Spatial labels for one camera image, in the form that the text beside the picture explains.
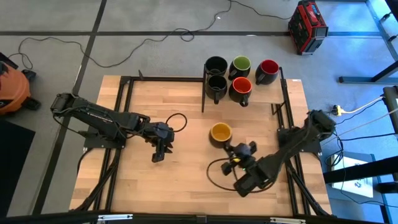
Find black mug yellow inside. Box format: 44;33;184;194
208;121;234;149

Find right gripper black cable loop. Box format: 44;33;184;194
206;157;276;193

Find black aluminium table frame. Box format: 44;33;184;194
70;74;333;218

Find black camera mount rail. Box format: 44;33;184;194
0;210;398;224

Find black mug red inside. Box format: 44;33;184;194
254;58;280;86

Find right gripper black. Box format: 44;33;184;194
220;141;259;176

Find red and black toolbox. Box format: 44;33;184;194
287;0;330;56

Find silver rail bracket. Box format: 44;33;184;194
269;217;307;224
97;213;134;222

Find black mug green inside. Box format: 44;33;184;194
228;55;252;82

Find black desk leg bar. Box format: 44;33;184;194
323;155;398;184
338;60;398;85

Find orange shop vacuum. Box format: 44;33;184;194
0;60;42;116

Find black shelf frame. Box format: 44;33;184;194
201;63;286;116

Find glossy all-black mug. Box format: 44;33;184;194
204;55;229;77
205;74;229;106

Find left gripper black cable loop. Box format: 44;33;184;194
164;112;188;133

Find gripper black cable loop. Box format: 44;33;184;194
164;112;188;133
206;157;276;193

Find raised wooden shelf board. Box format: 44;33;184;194
205;70;285;105

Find black floor mat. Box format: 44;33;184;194
0;119;37;218

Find long black floor cable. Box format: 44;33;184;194
7;0;295;71

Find dark device with screen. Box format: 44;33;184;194
382;86;398;134

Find white power cable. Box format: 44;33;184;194
341;95;386;114

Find grey metal stand frame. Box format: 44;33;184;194
365;0;398;62

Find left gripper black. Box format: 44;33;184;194
143;121;175;155

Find black mug orange inside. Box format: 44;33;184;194
228;76;253;108

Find white box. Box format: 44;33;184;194
330;153;374;199

